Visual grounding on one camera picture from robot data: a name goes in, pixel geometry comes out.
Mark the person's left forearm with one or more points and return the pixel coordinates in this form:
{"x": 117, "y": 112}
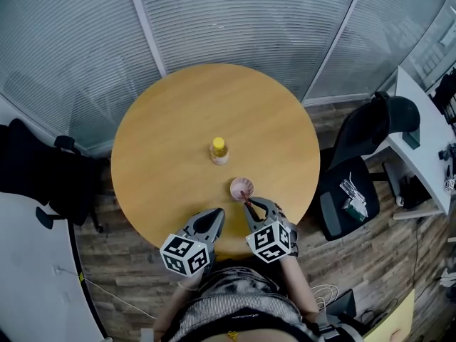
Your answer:
{"x": 178, "y": 298}

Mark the dark green box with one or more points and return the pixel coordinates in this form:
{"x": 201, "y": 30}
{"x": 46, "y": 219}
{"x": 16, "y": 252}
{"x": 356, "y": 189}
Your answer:
{"x": 412, "y": 139}

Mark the person's right forearm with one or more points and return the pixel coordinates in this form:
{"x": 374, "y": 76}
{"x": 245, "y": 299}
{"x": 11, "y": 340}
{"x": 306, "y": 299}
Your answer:
{"x": 299, "y": 287}

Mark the black office chair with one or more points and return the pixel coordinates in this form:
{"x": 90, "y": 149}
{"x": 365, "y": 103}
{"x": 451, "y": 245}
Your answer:
{"x": 343, "y": 148}
{"x": 53, "y": 176}

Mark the yellow-capped drink bottle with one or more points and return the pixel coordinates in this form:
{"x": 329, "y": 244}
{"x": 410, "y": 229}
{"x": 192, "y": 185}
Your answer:
{"x": 218, "y": 152}

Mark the yellow board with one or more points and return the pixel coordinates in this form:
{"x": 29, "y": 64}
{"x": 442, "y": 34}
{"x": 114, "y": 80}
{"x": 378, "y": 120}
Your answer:
{"x": 395, "y": 319}

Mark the green and white box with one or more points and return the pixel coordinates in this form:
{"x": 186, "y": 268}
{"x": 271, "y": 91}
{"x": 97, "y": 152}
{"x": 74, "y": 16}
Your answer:
{"x": 354, "y": 208}

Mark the person's grey patterned clothing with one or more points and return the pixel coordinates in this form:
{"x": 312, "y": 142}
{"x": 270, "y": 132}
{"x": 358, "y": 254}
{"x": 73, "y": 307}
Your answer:
{"x": 235, "y": 301}

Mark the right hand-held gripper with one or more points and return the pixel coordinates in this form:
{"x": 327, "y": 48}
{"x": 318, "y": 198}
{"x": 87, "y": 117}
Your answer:
{"x": 270, "y": 242}

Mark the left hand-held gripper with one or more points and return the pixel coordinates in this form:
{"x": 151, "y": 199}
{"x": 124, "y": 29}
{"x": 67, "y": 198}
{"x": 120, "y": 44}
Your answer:
{"x": 183, "y": 253}

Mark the black bag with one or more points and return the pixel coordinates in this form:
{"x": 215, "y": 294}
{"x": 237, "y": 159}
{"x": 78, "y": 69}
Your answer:
{"x": 447, "y": 94}

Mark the clear plastic packaging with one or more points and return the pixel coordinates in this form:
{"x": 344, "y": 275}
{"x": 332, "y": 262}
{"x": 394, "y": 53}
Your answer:
{"x": 351, "y": 187}

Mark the white curved desk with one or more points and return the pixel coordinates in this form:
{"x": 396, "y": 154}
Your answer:
{"x": 429, "y": 162}
{"x": 32, "y": 262}

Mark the dark red pen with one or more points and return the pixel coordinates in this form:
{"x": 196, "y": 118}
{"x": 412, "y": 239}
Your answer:
{"x": 246, "y": 198}

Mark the pink pen holder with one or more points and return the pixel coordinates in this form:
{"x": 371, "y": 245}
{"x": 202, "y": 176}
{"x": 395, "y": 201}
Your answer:
{"x": 238, "y": 184}

